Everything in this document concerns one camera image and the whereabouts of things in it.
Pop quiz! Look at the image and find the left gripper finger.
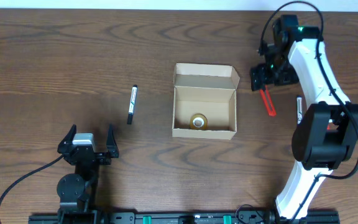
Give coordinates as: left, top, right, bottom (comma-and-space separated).
106, 124, 119, 154
58, 124, 76, 147

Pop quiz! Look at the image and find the orange utility knife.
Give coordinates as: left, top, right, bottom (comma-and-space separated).
259, 87, 277, 116

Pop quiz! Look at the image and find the blue whiteboard marker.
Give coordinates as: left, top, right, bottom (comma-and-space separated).
296, 95, 303, 125

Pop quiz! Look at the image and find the clear tape roll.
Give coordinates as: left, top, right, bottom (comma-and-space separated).
190, 114, 208, 130

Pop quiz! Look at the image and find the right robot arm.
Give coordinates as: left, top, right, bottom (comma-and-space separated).
250, 15, 358, 223

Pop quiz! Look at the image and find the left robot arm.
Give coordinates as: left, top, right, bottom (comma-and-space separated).
57, 125, 119, 213

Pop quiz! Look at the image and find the black green whiteboard marker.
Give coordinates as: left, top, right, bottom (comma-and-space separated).
127, 85, 138, 124

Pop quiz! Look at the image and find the open cardboard box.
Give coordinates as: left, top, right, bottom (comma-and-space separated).
172, 63, 240, 140

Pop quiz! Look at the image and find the right black cable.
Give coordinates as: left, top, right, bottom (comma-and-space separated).
258, 0, 358, 224

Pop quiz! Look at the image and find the black cable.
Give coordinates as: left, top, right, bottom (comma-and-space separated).
258, 0, 358, 224
0, 154, 67, 224

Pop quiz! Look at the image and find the left black cable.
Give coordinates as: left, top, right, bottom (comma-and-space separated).
0, 154, 67, 224

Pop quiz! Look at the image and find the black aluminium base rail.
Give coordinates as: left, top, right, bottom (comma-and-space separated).
27, 208, 341, 224

